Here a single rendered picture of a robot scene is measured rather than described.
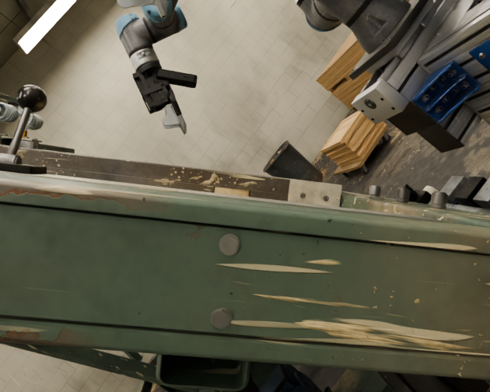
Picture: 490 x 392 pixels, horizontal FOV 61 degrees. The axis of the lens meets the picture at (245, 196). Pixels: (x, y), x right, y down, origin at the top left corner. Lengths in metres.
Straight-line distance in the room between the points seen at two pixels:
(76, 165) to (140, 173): 0.14
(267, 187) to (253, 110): 5.51
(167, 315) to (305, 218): 0.12
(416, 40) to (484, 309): 0.90
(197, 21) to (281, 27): 1.30
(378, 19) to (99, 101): 5.51
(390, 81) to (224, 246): 0.87
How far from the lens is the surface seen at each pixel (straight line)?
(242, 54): 6.71
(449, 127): 1.16
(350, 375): 1.81
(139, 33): 1.28
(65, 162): 1.01
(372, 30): 1.17
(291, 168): 5.23
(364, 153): 4.06
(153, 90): 1.23
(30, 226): 0.31
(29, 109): 0.65
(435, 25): 1.22
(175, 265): 0.30
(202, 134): 6.25
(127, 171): 0.98
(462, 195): 0.93
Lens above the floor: 1.18
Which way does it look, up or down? 6 degrees down
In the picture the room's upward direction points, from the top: 53 degrees counter-clockwise
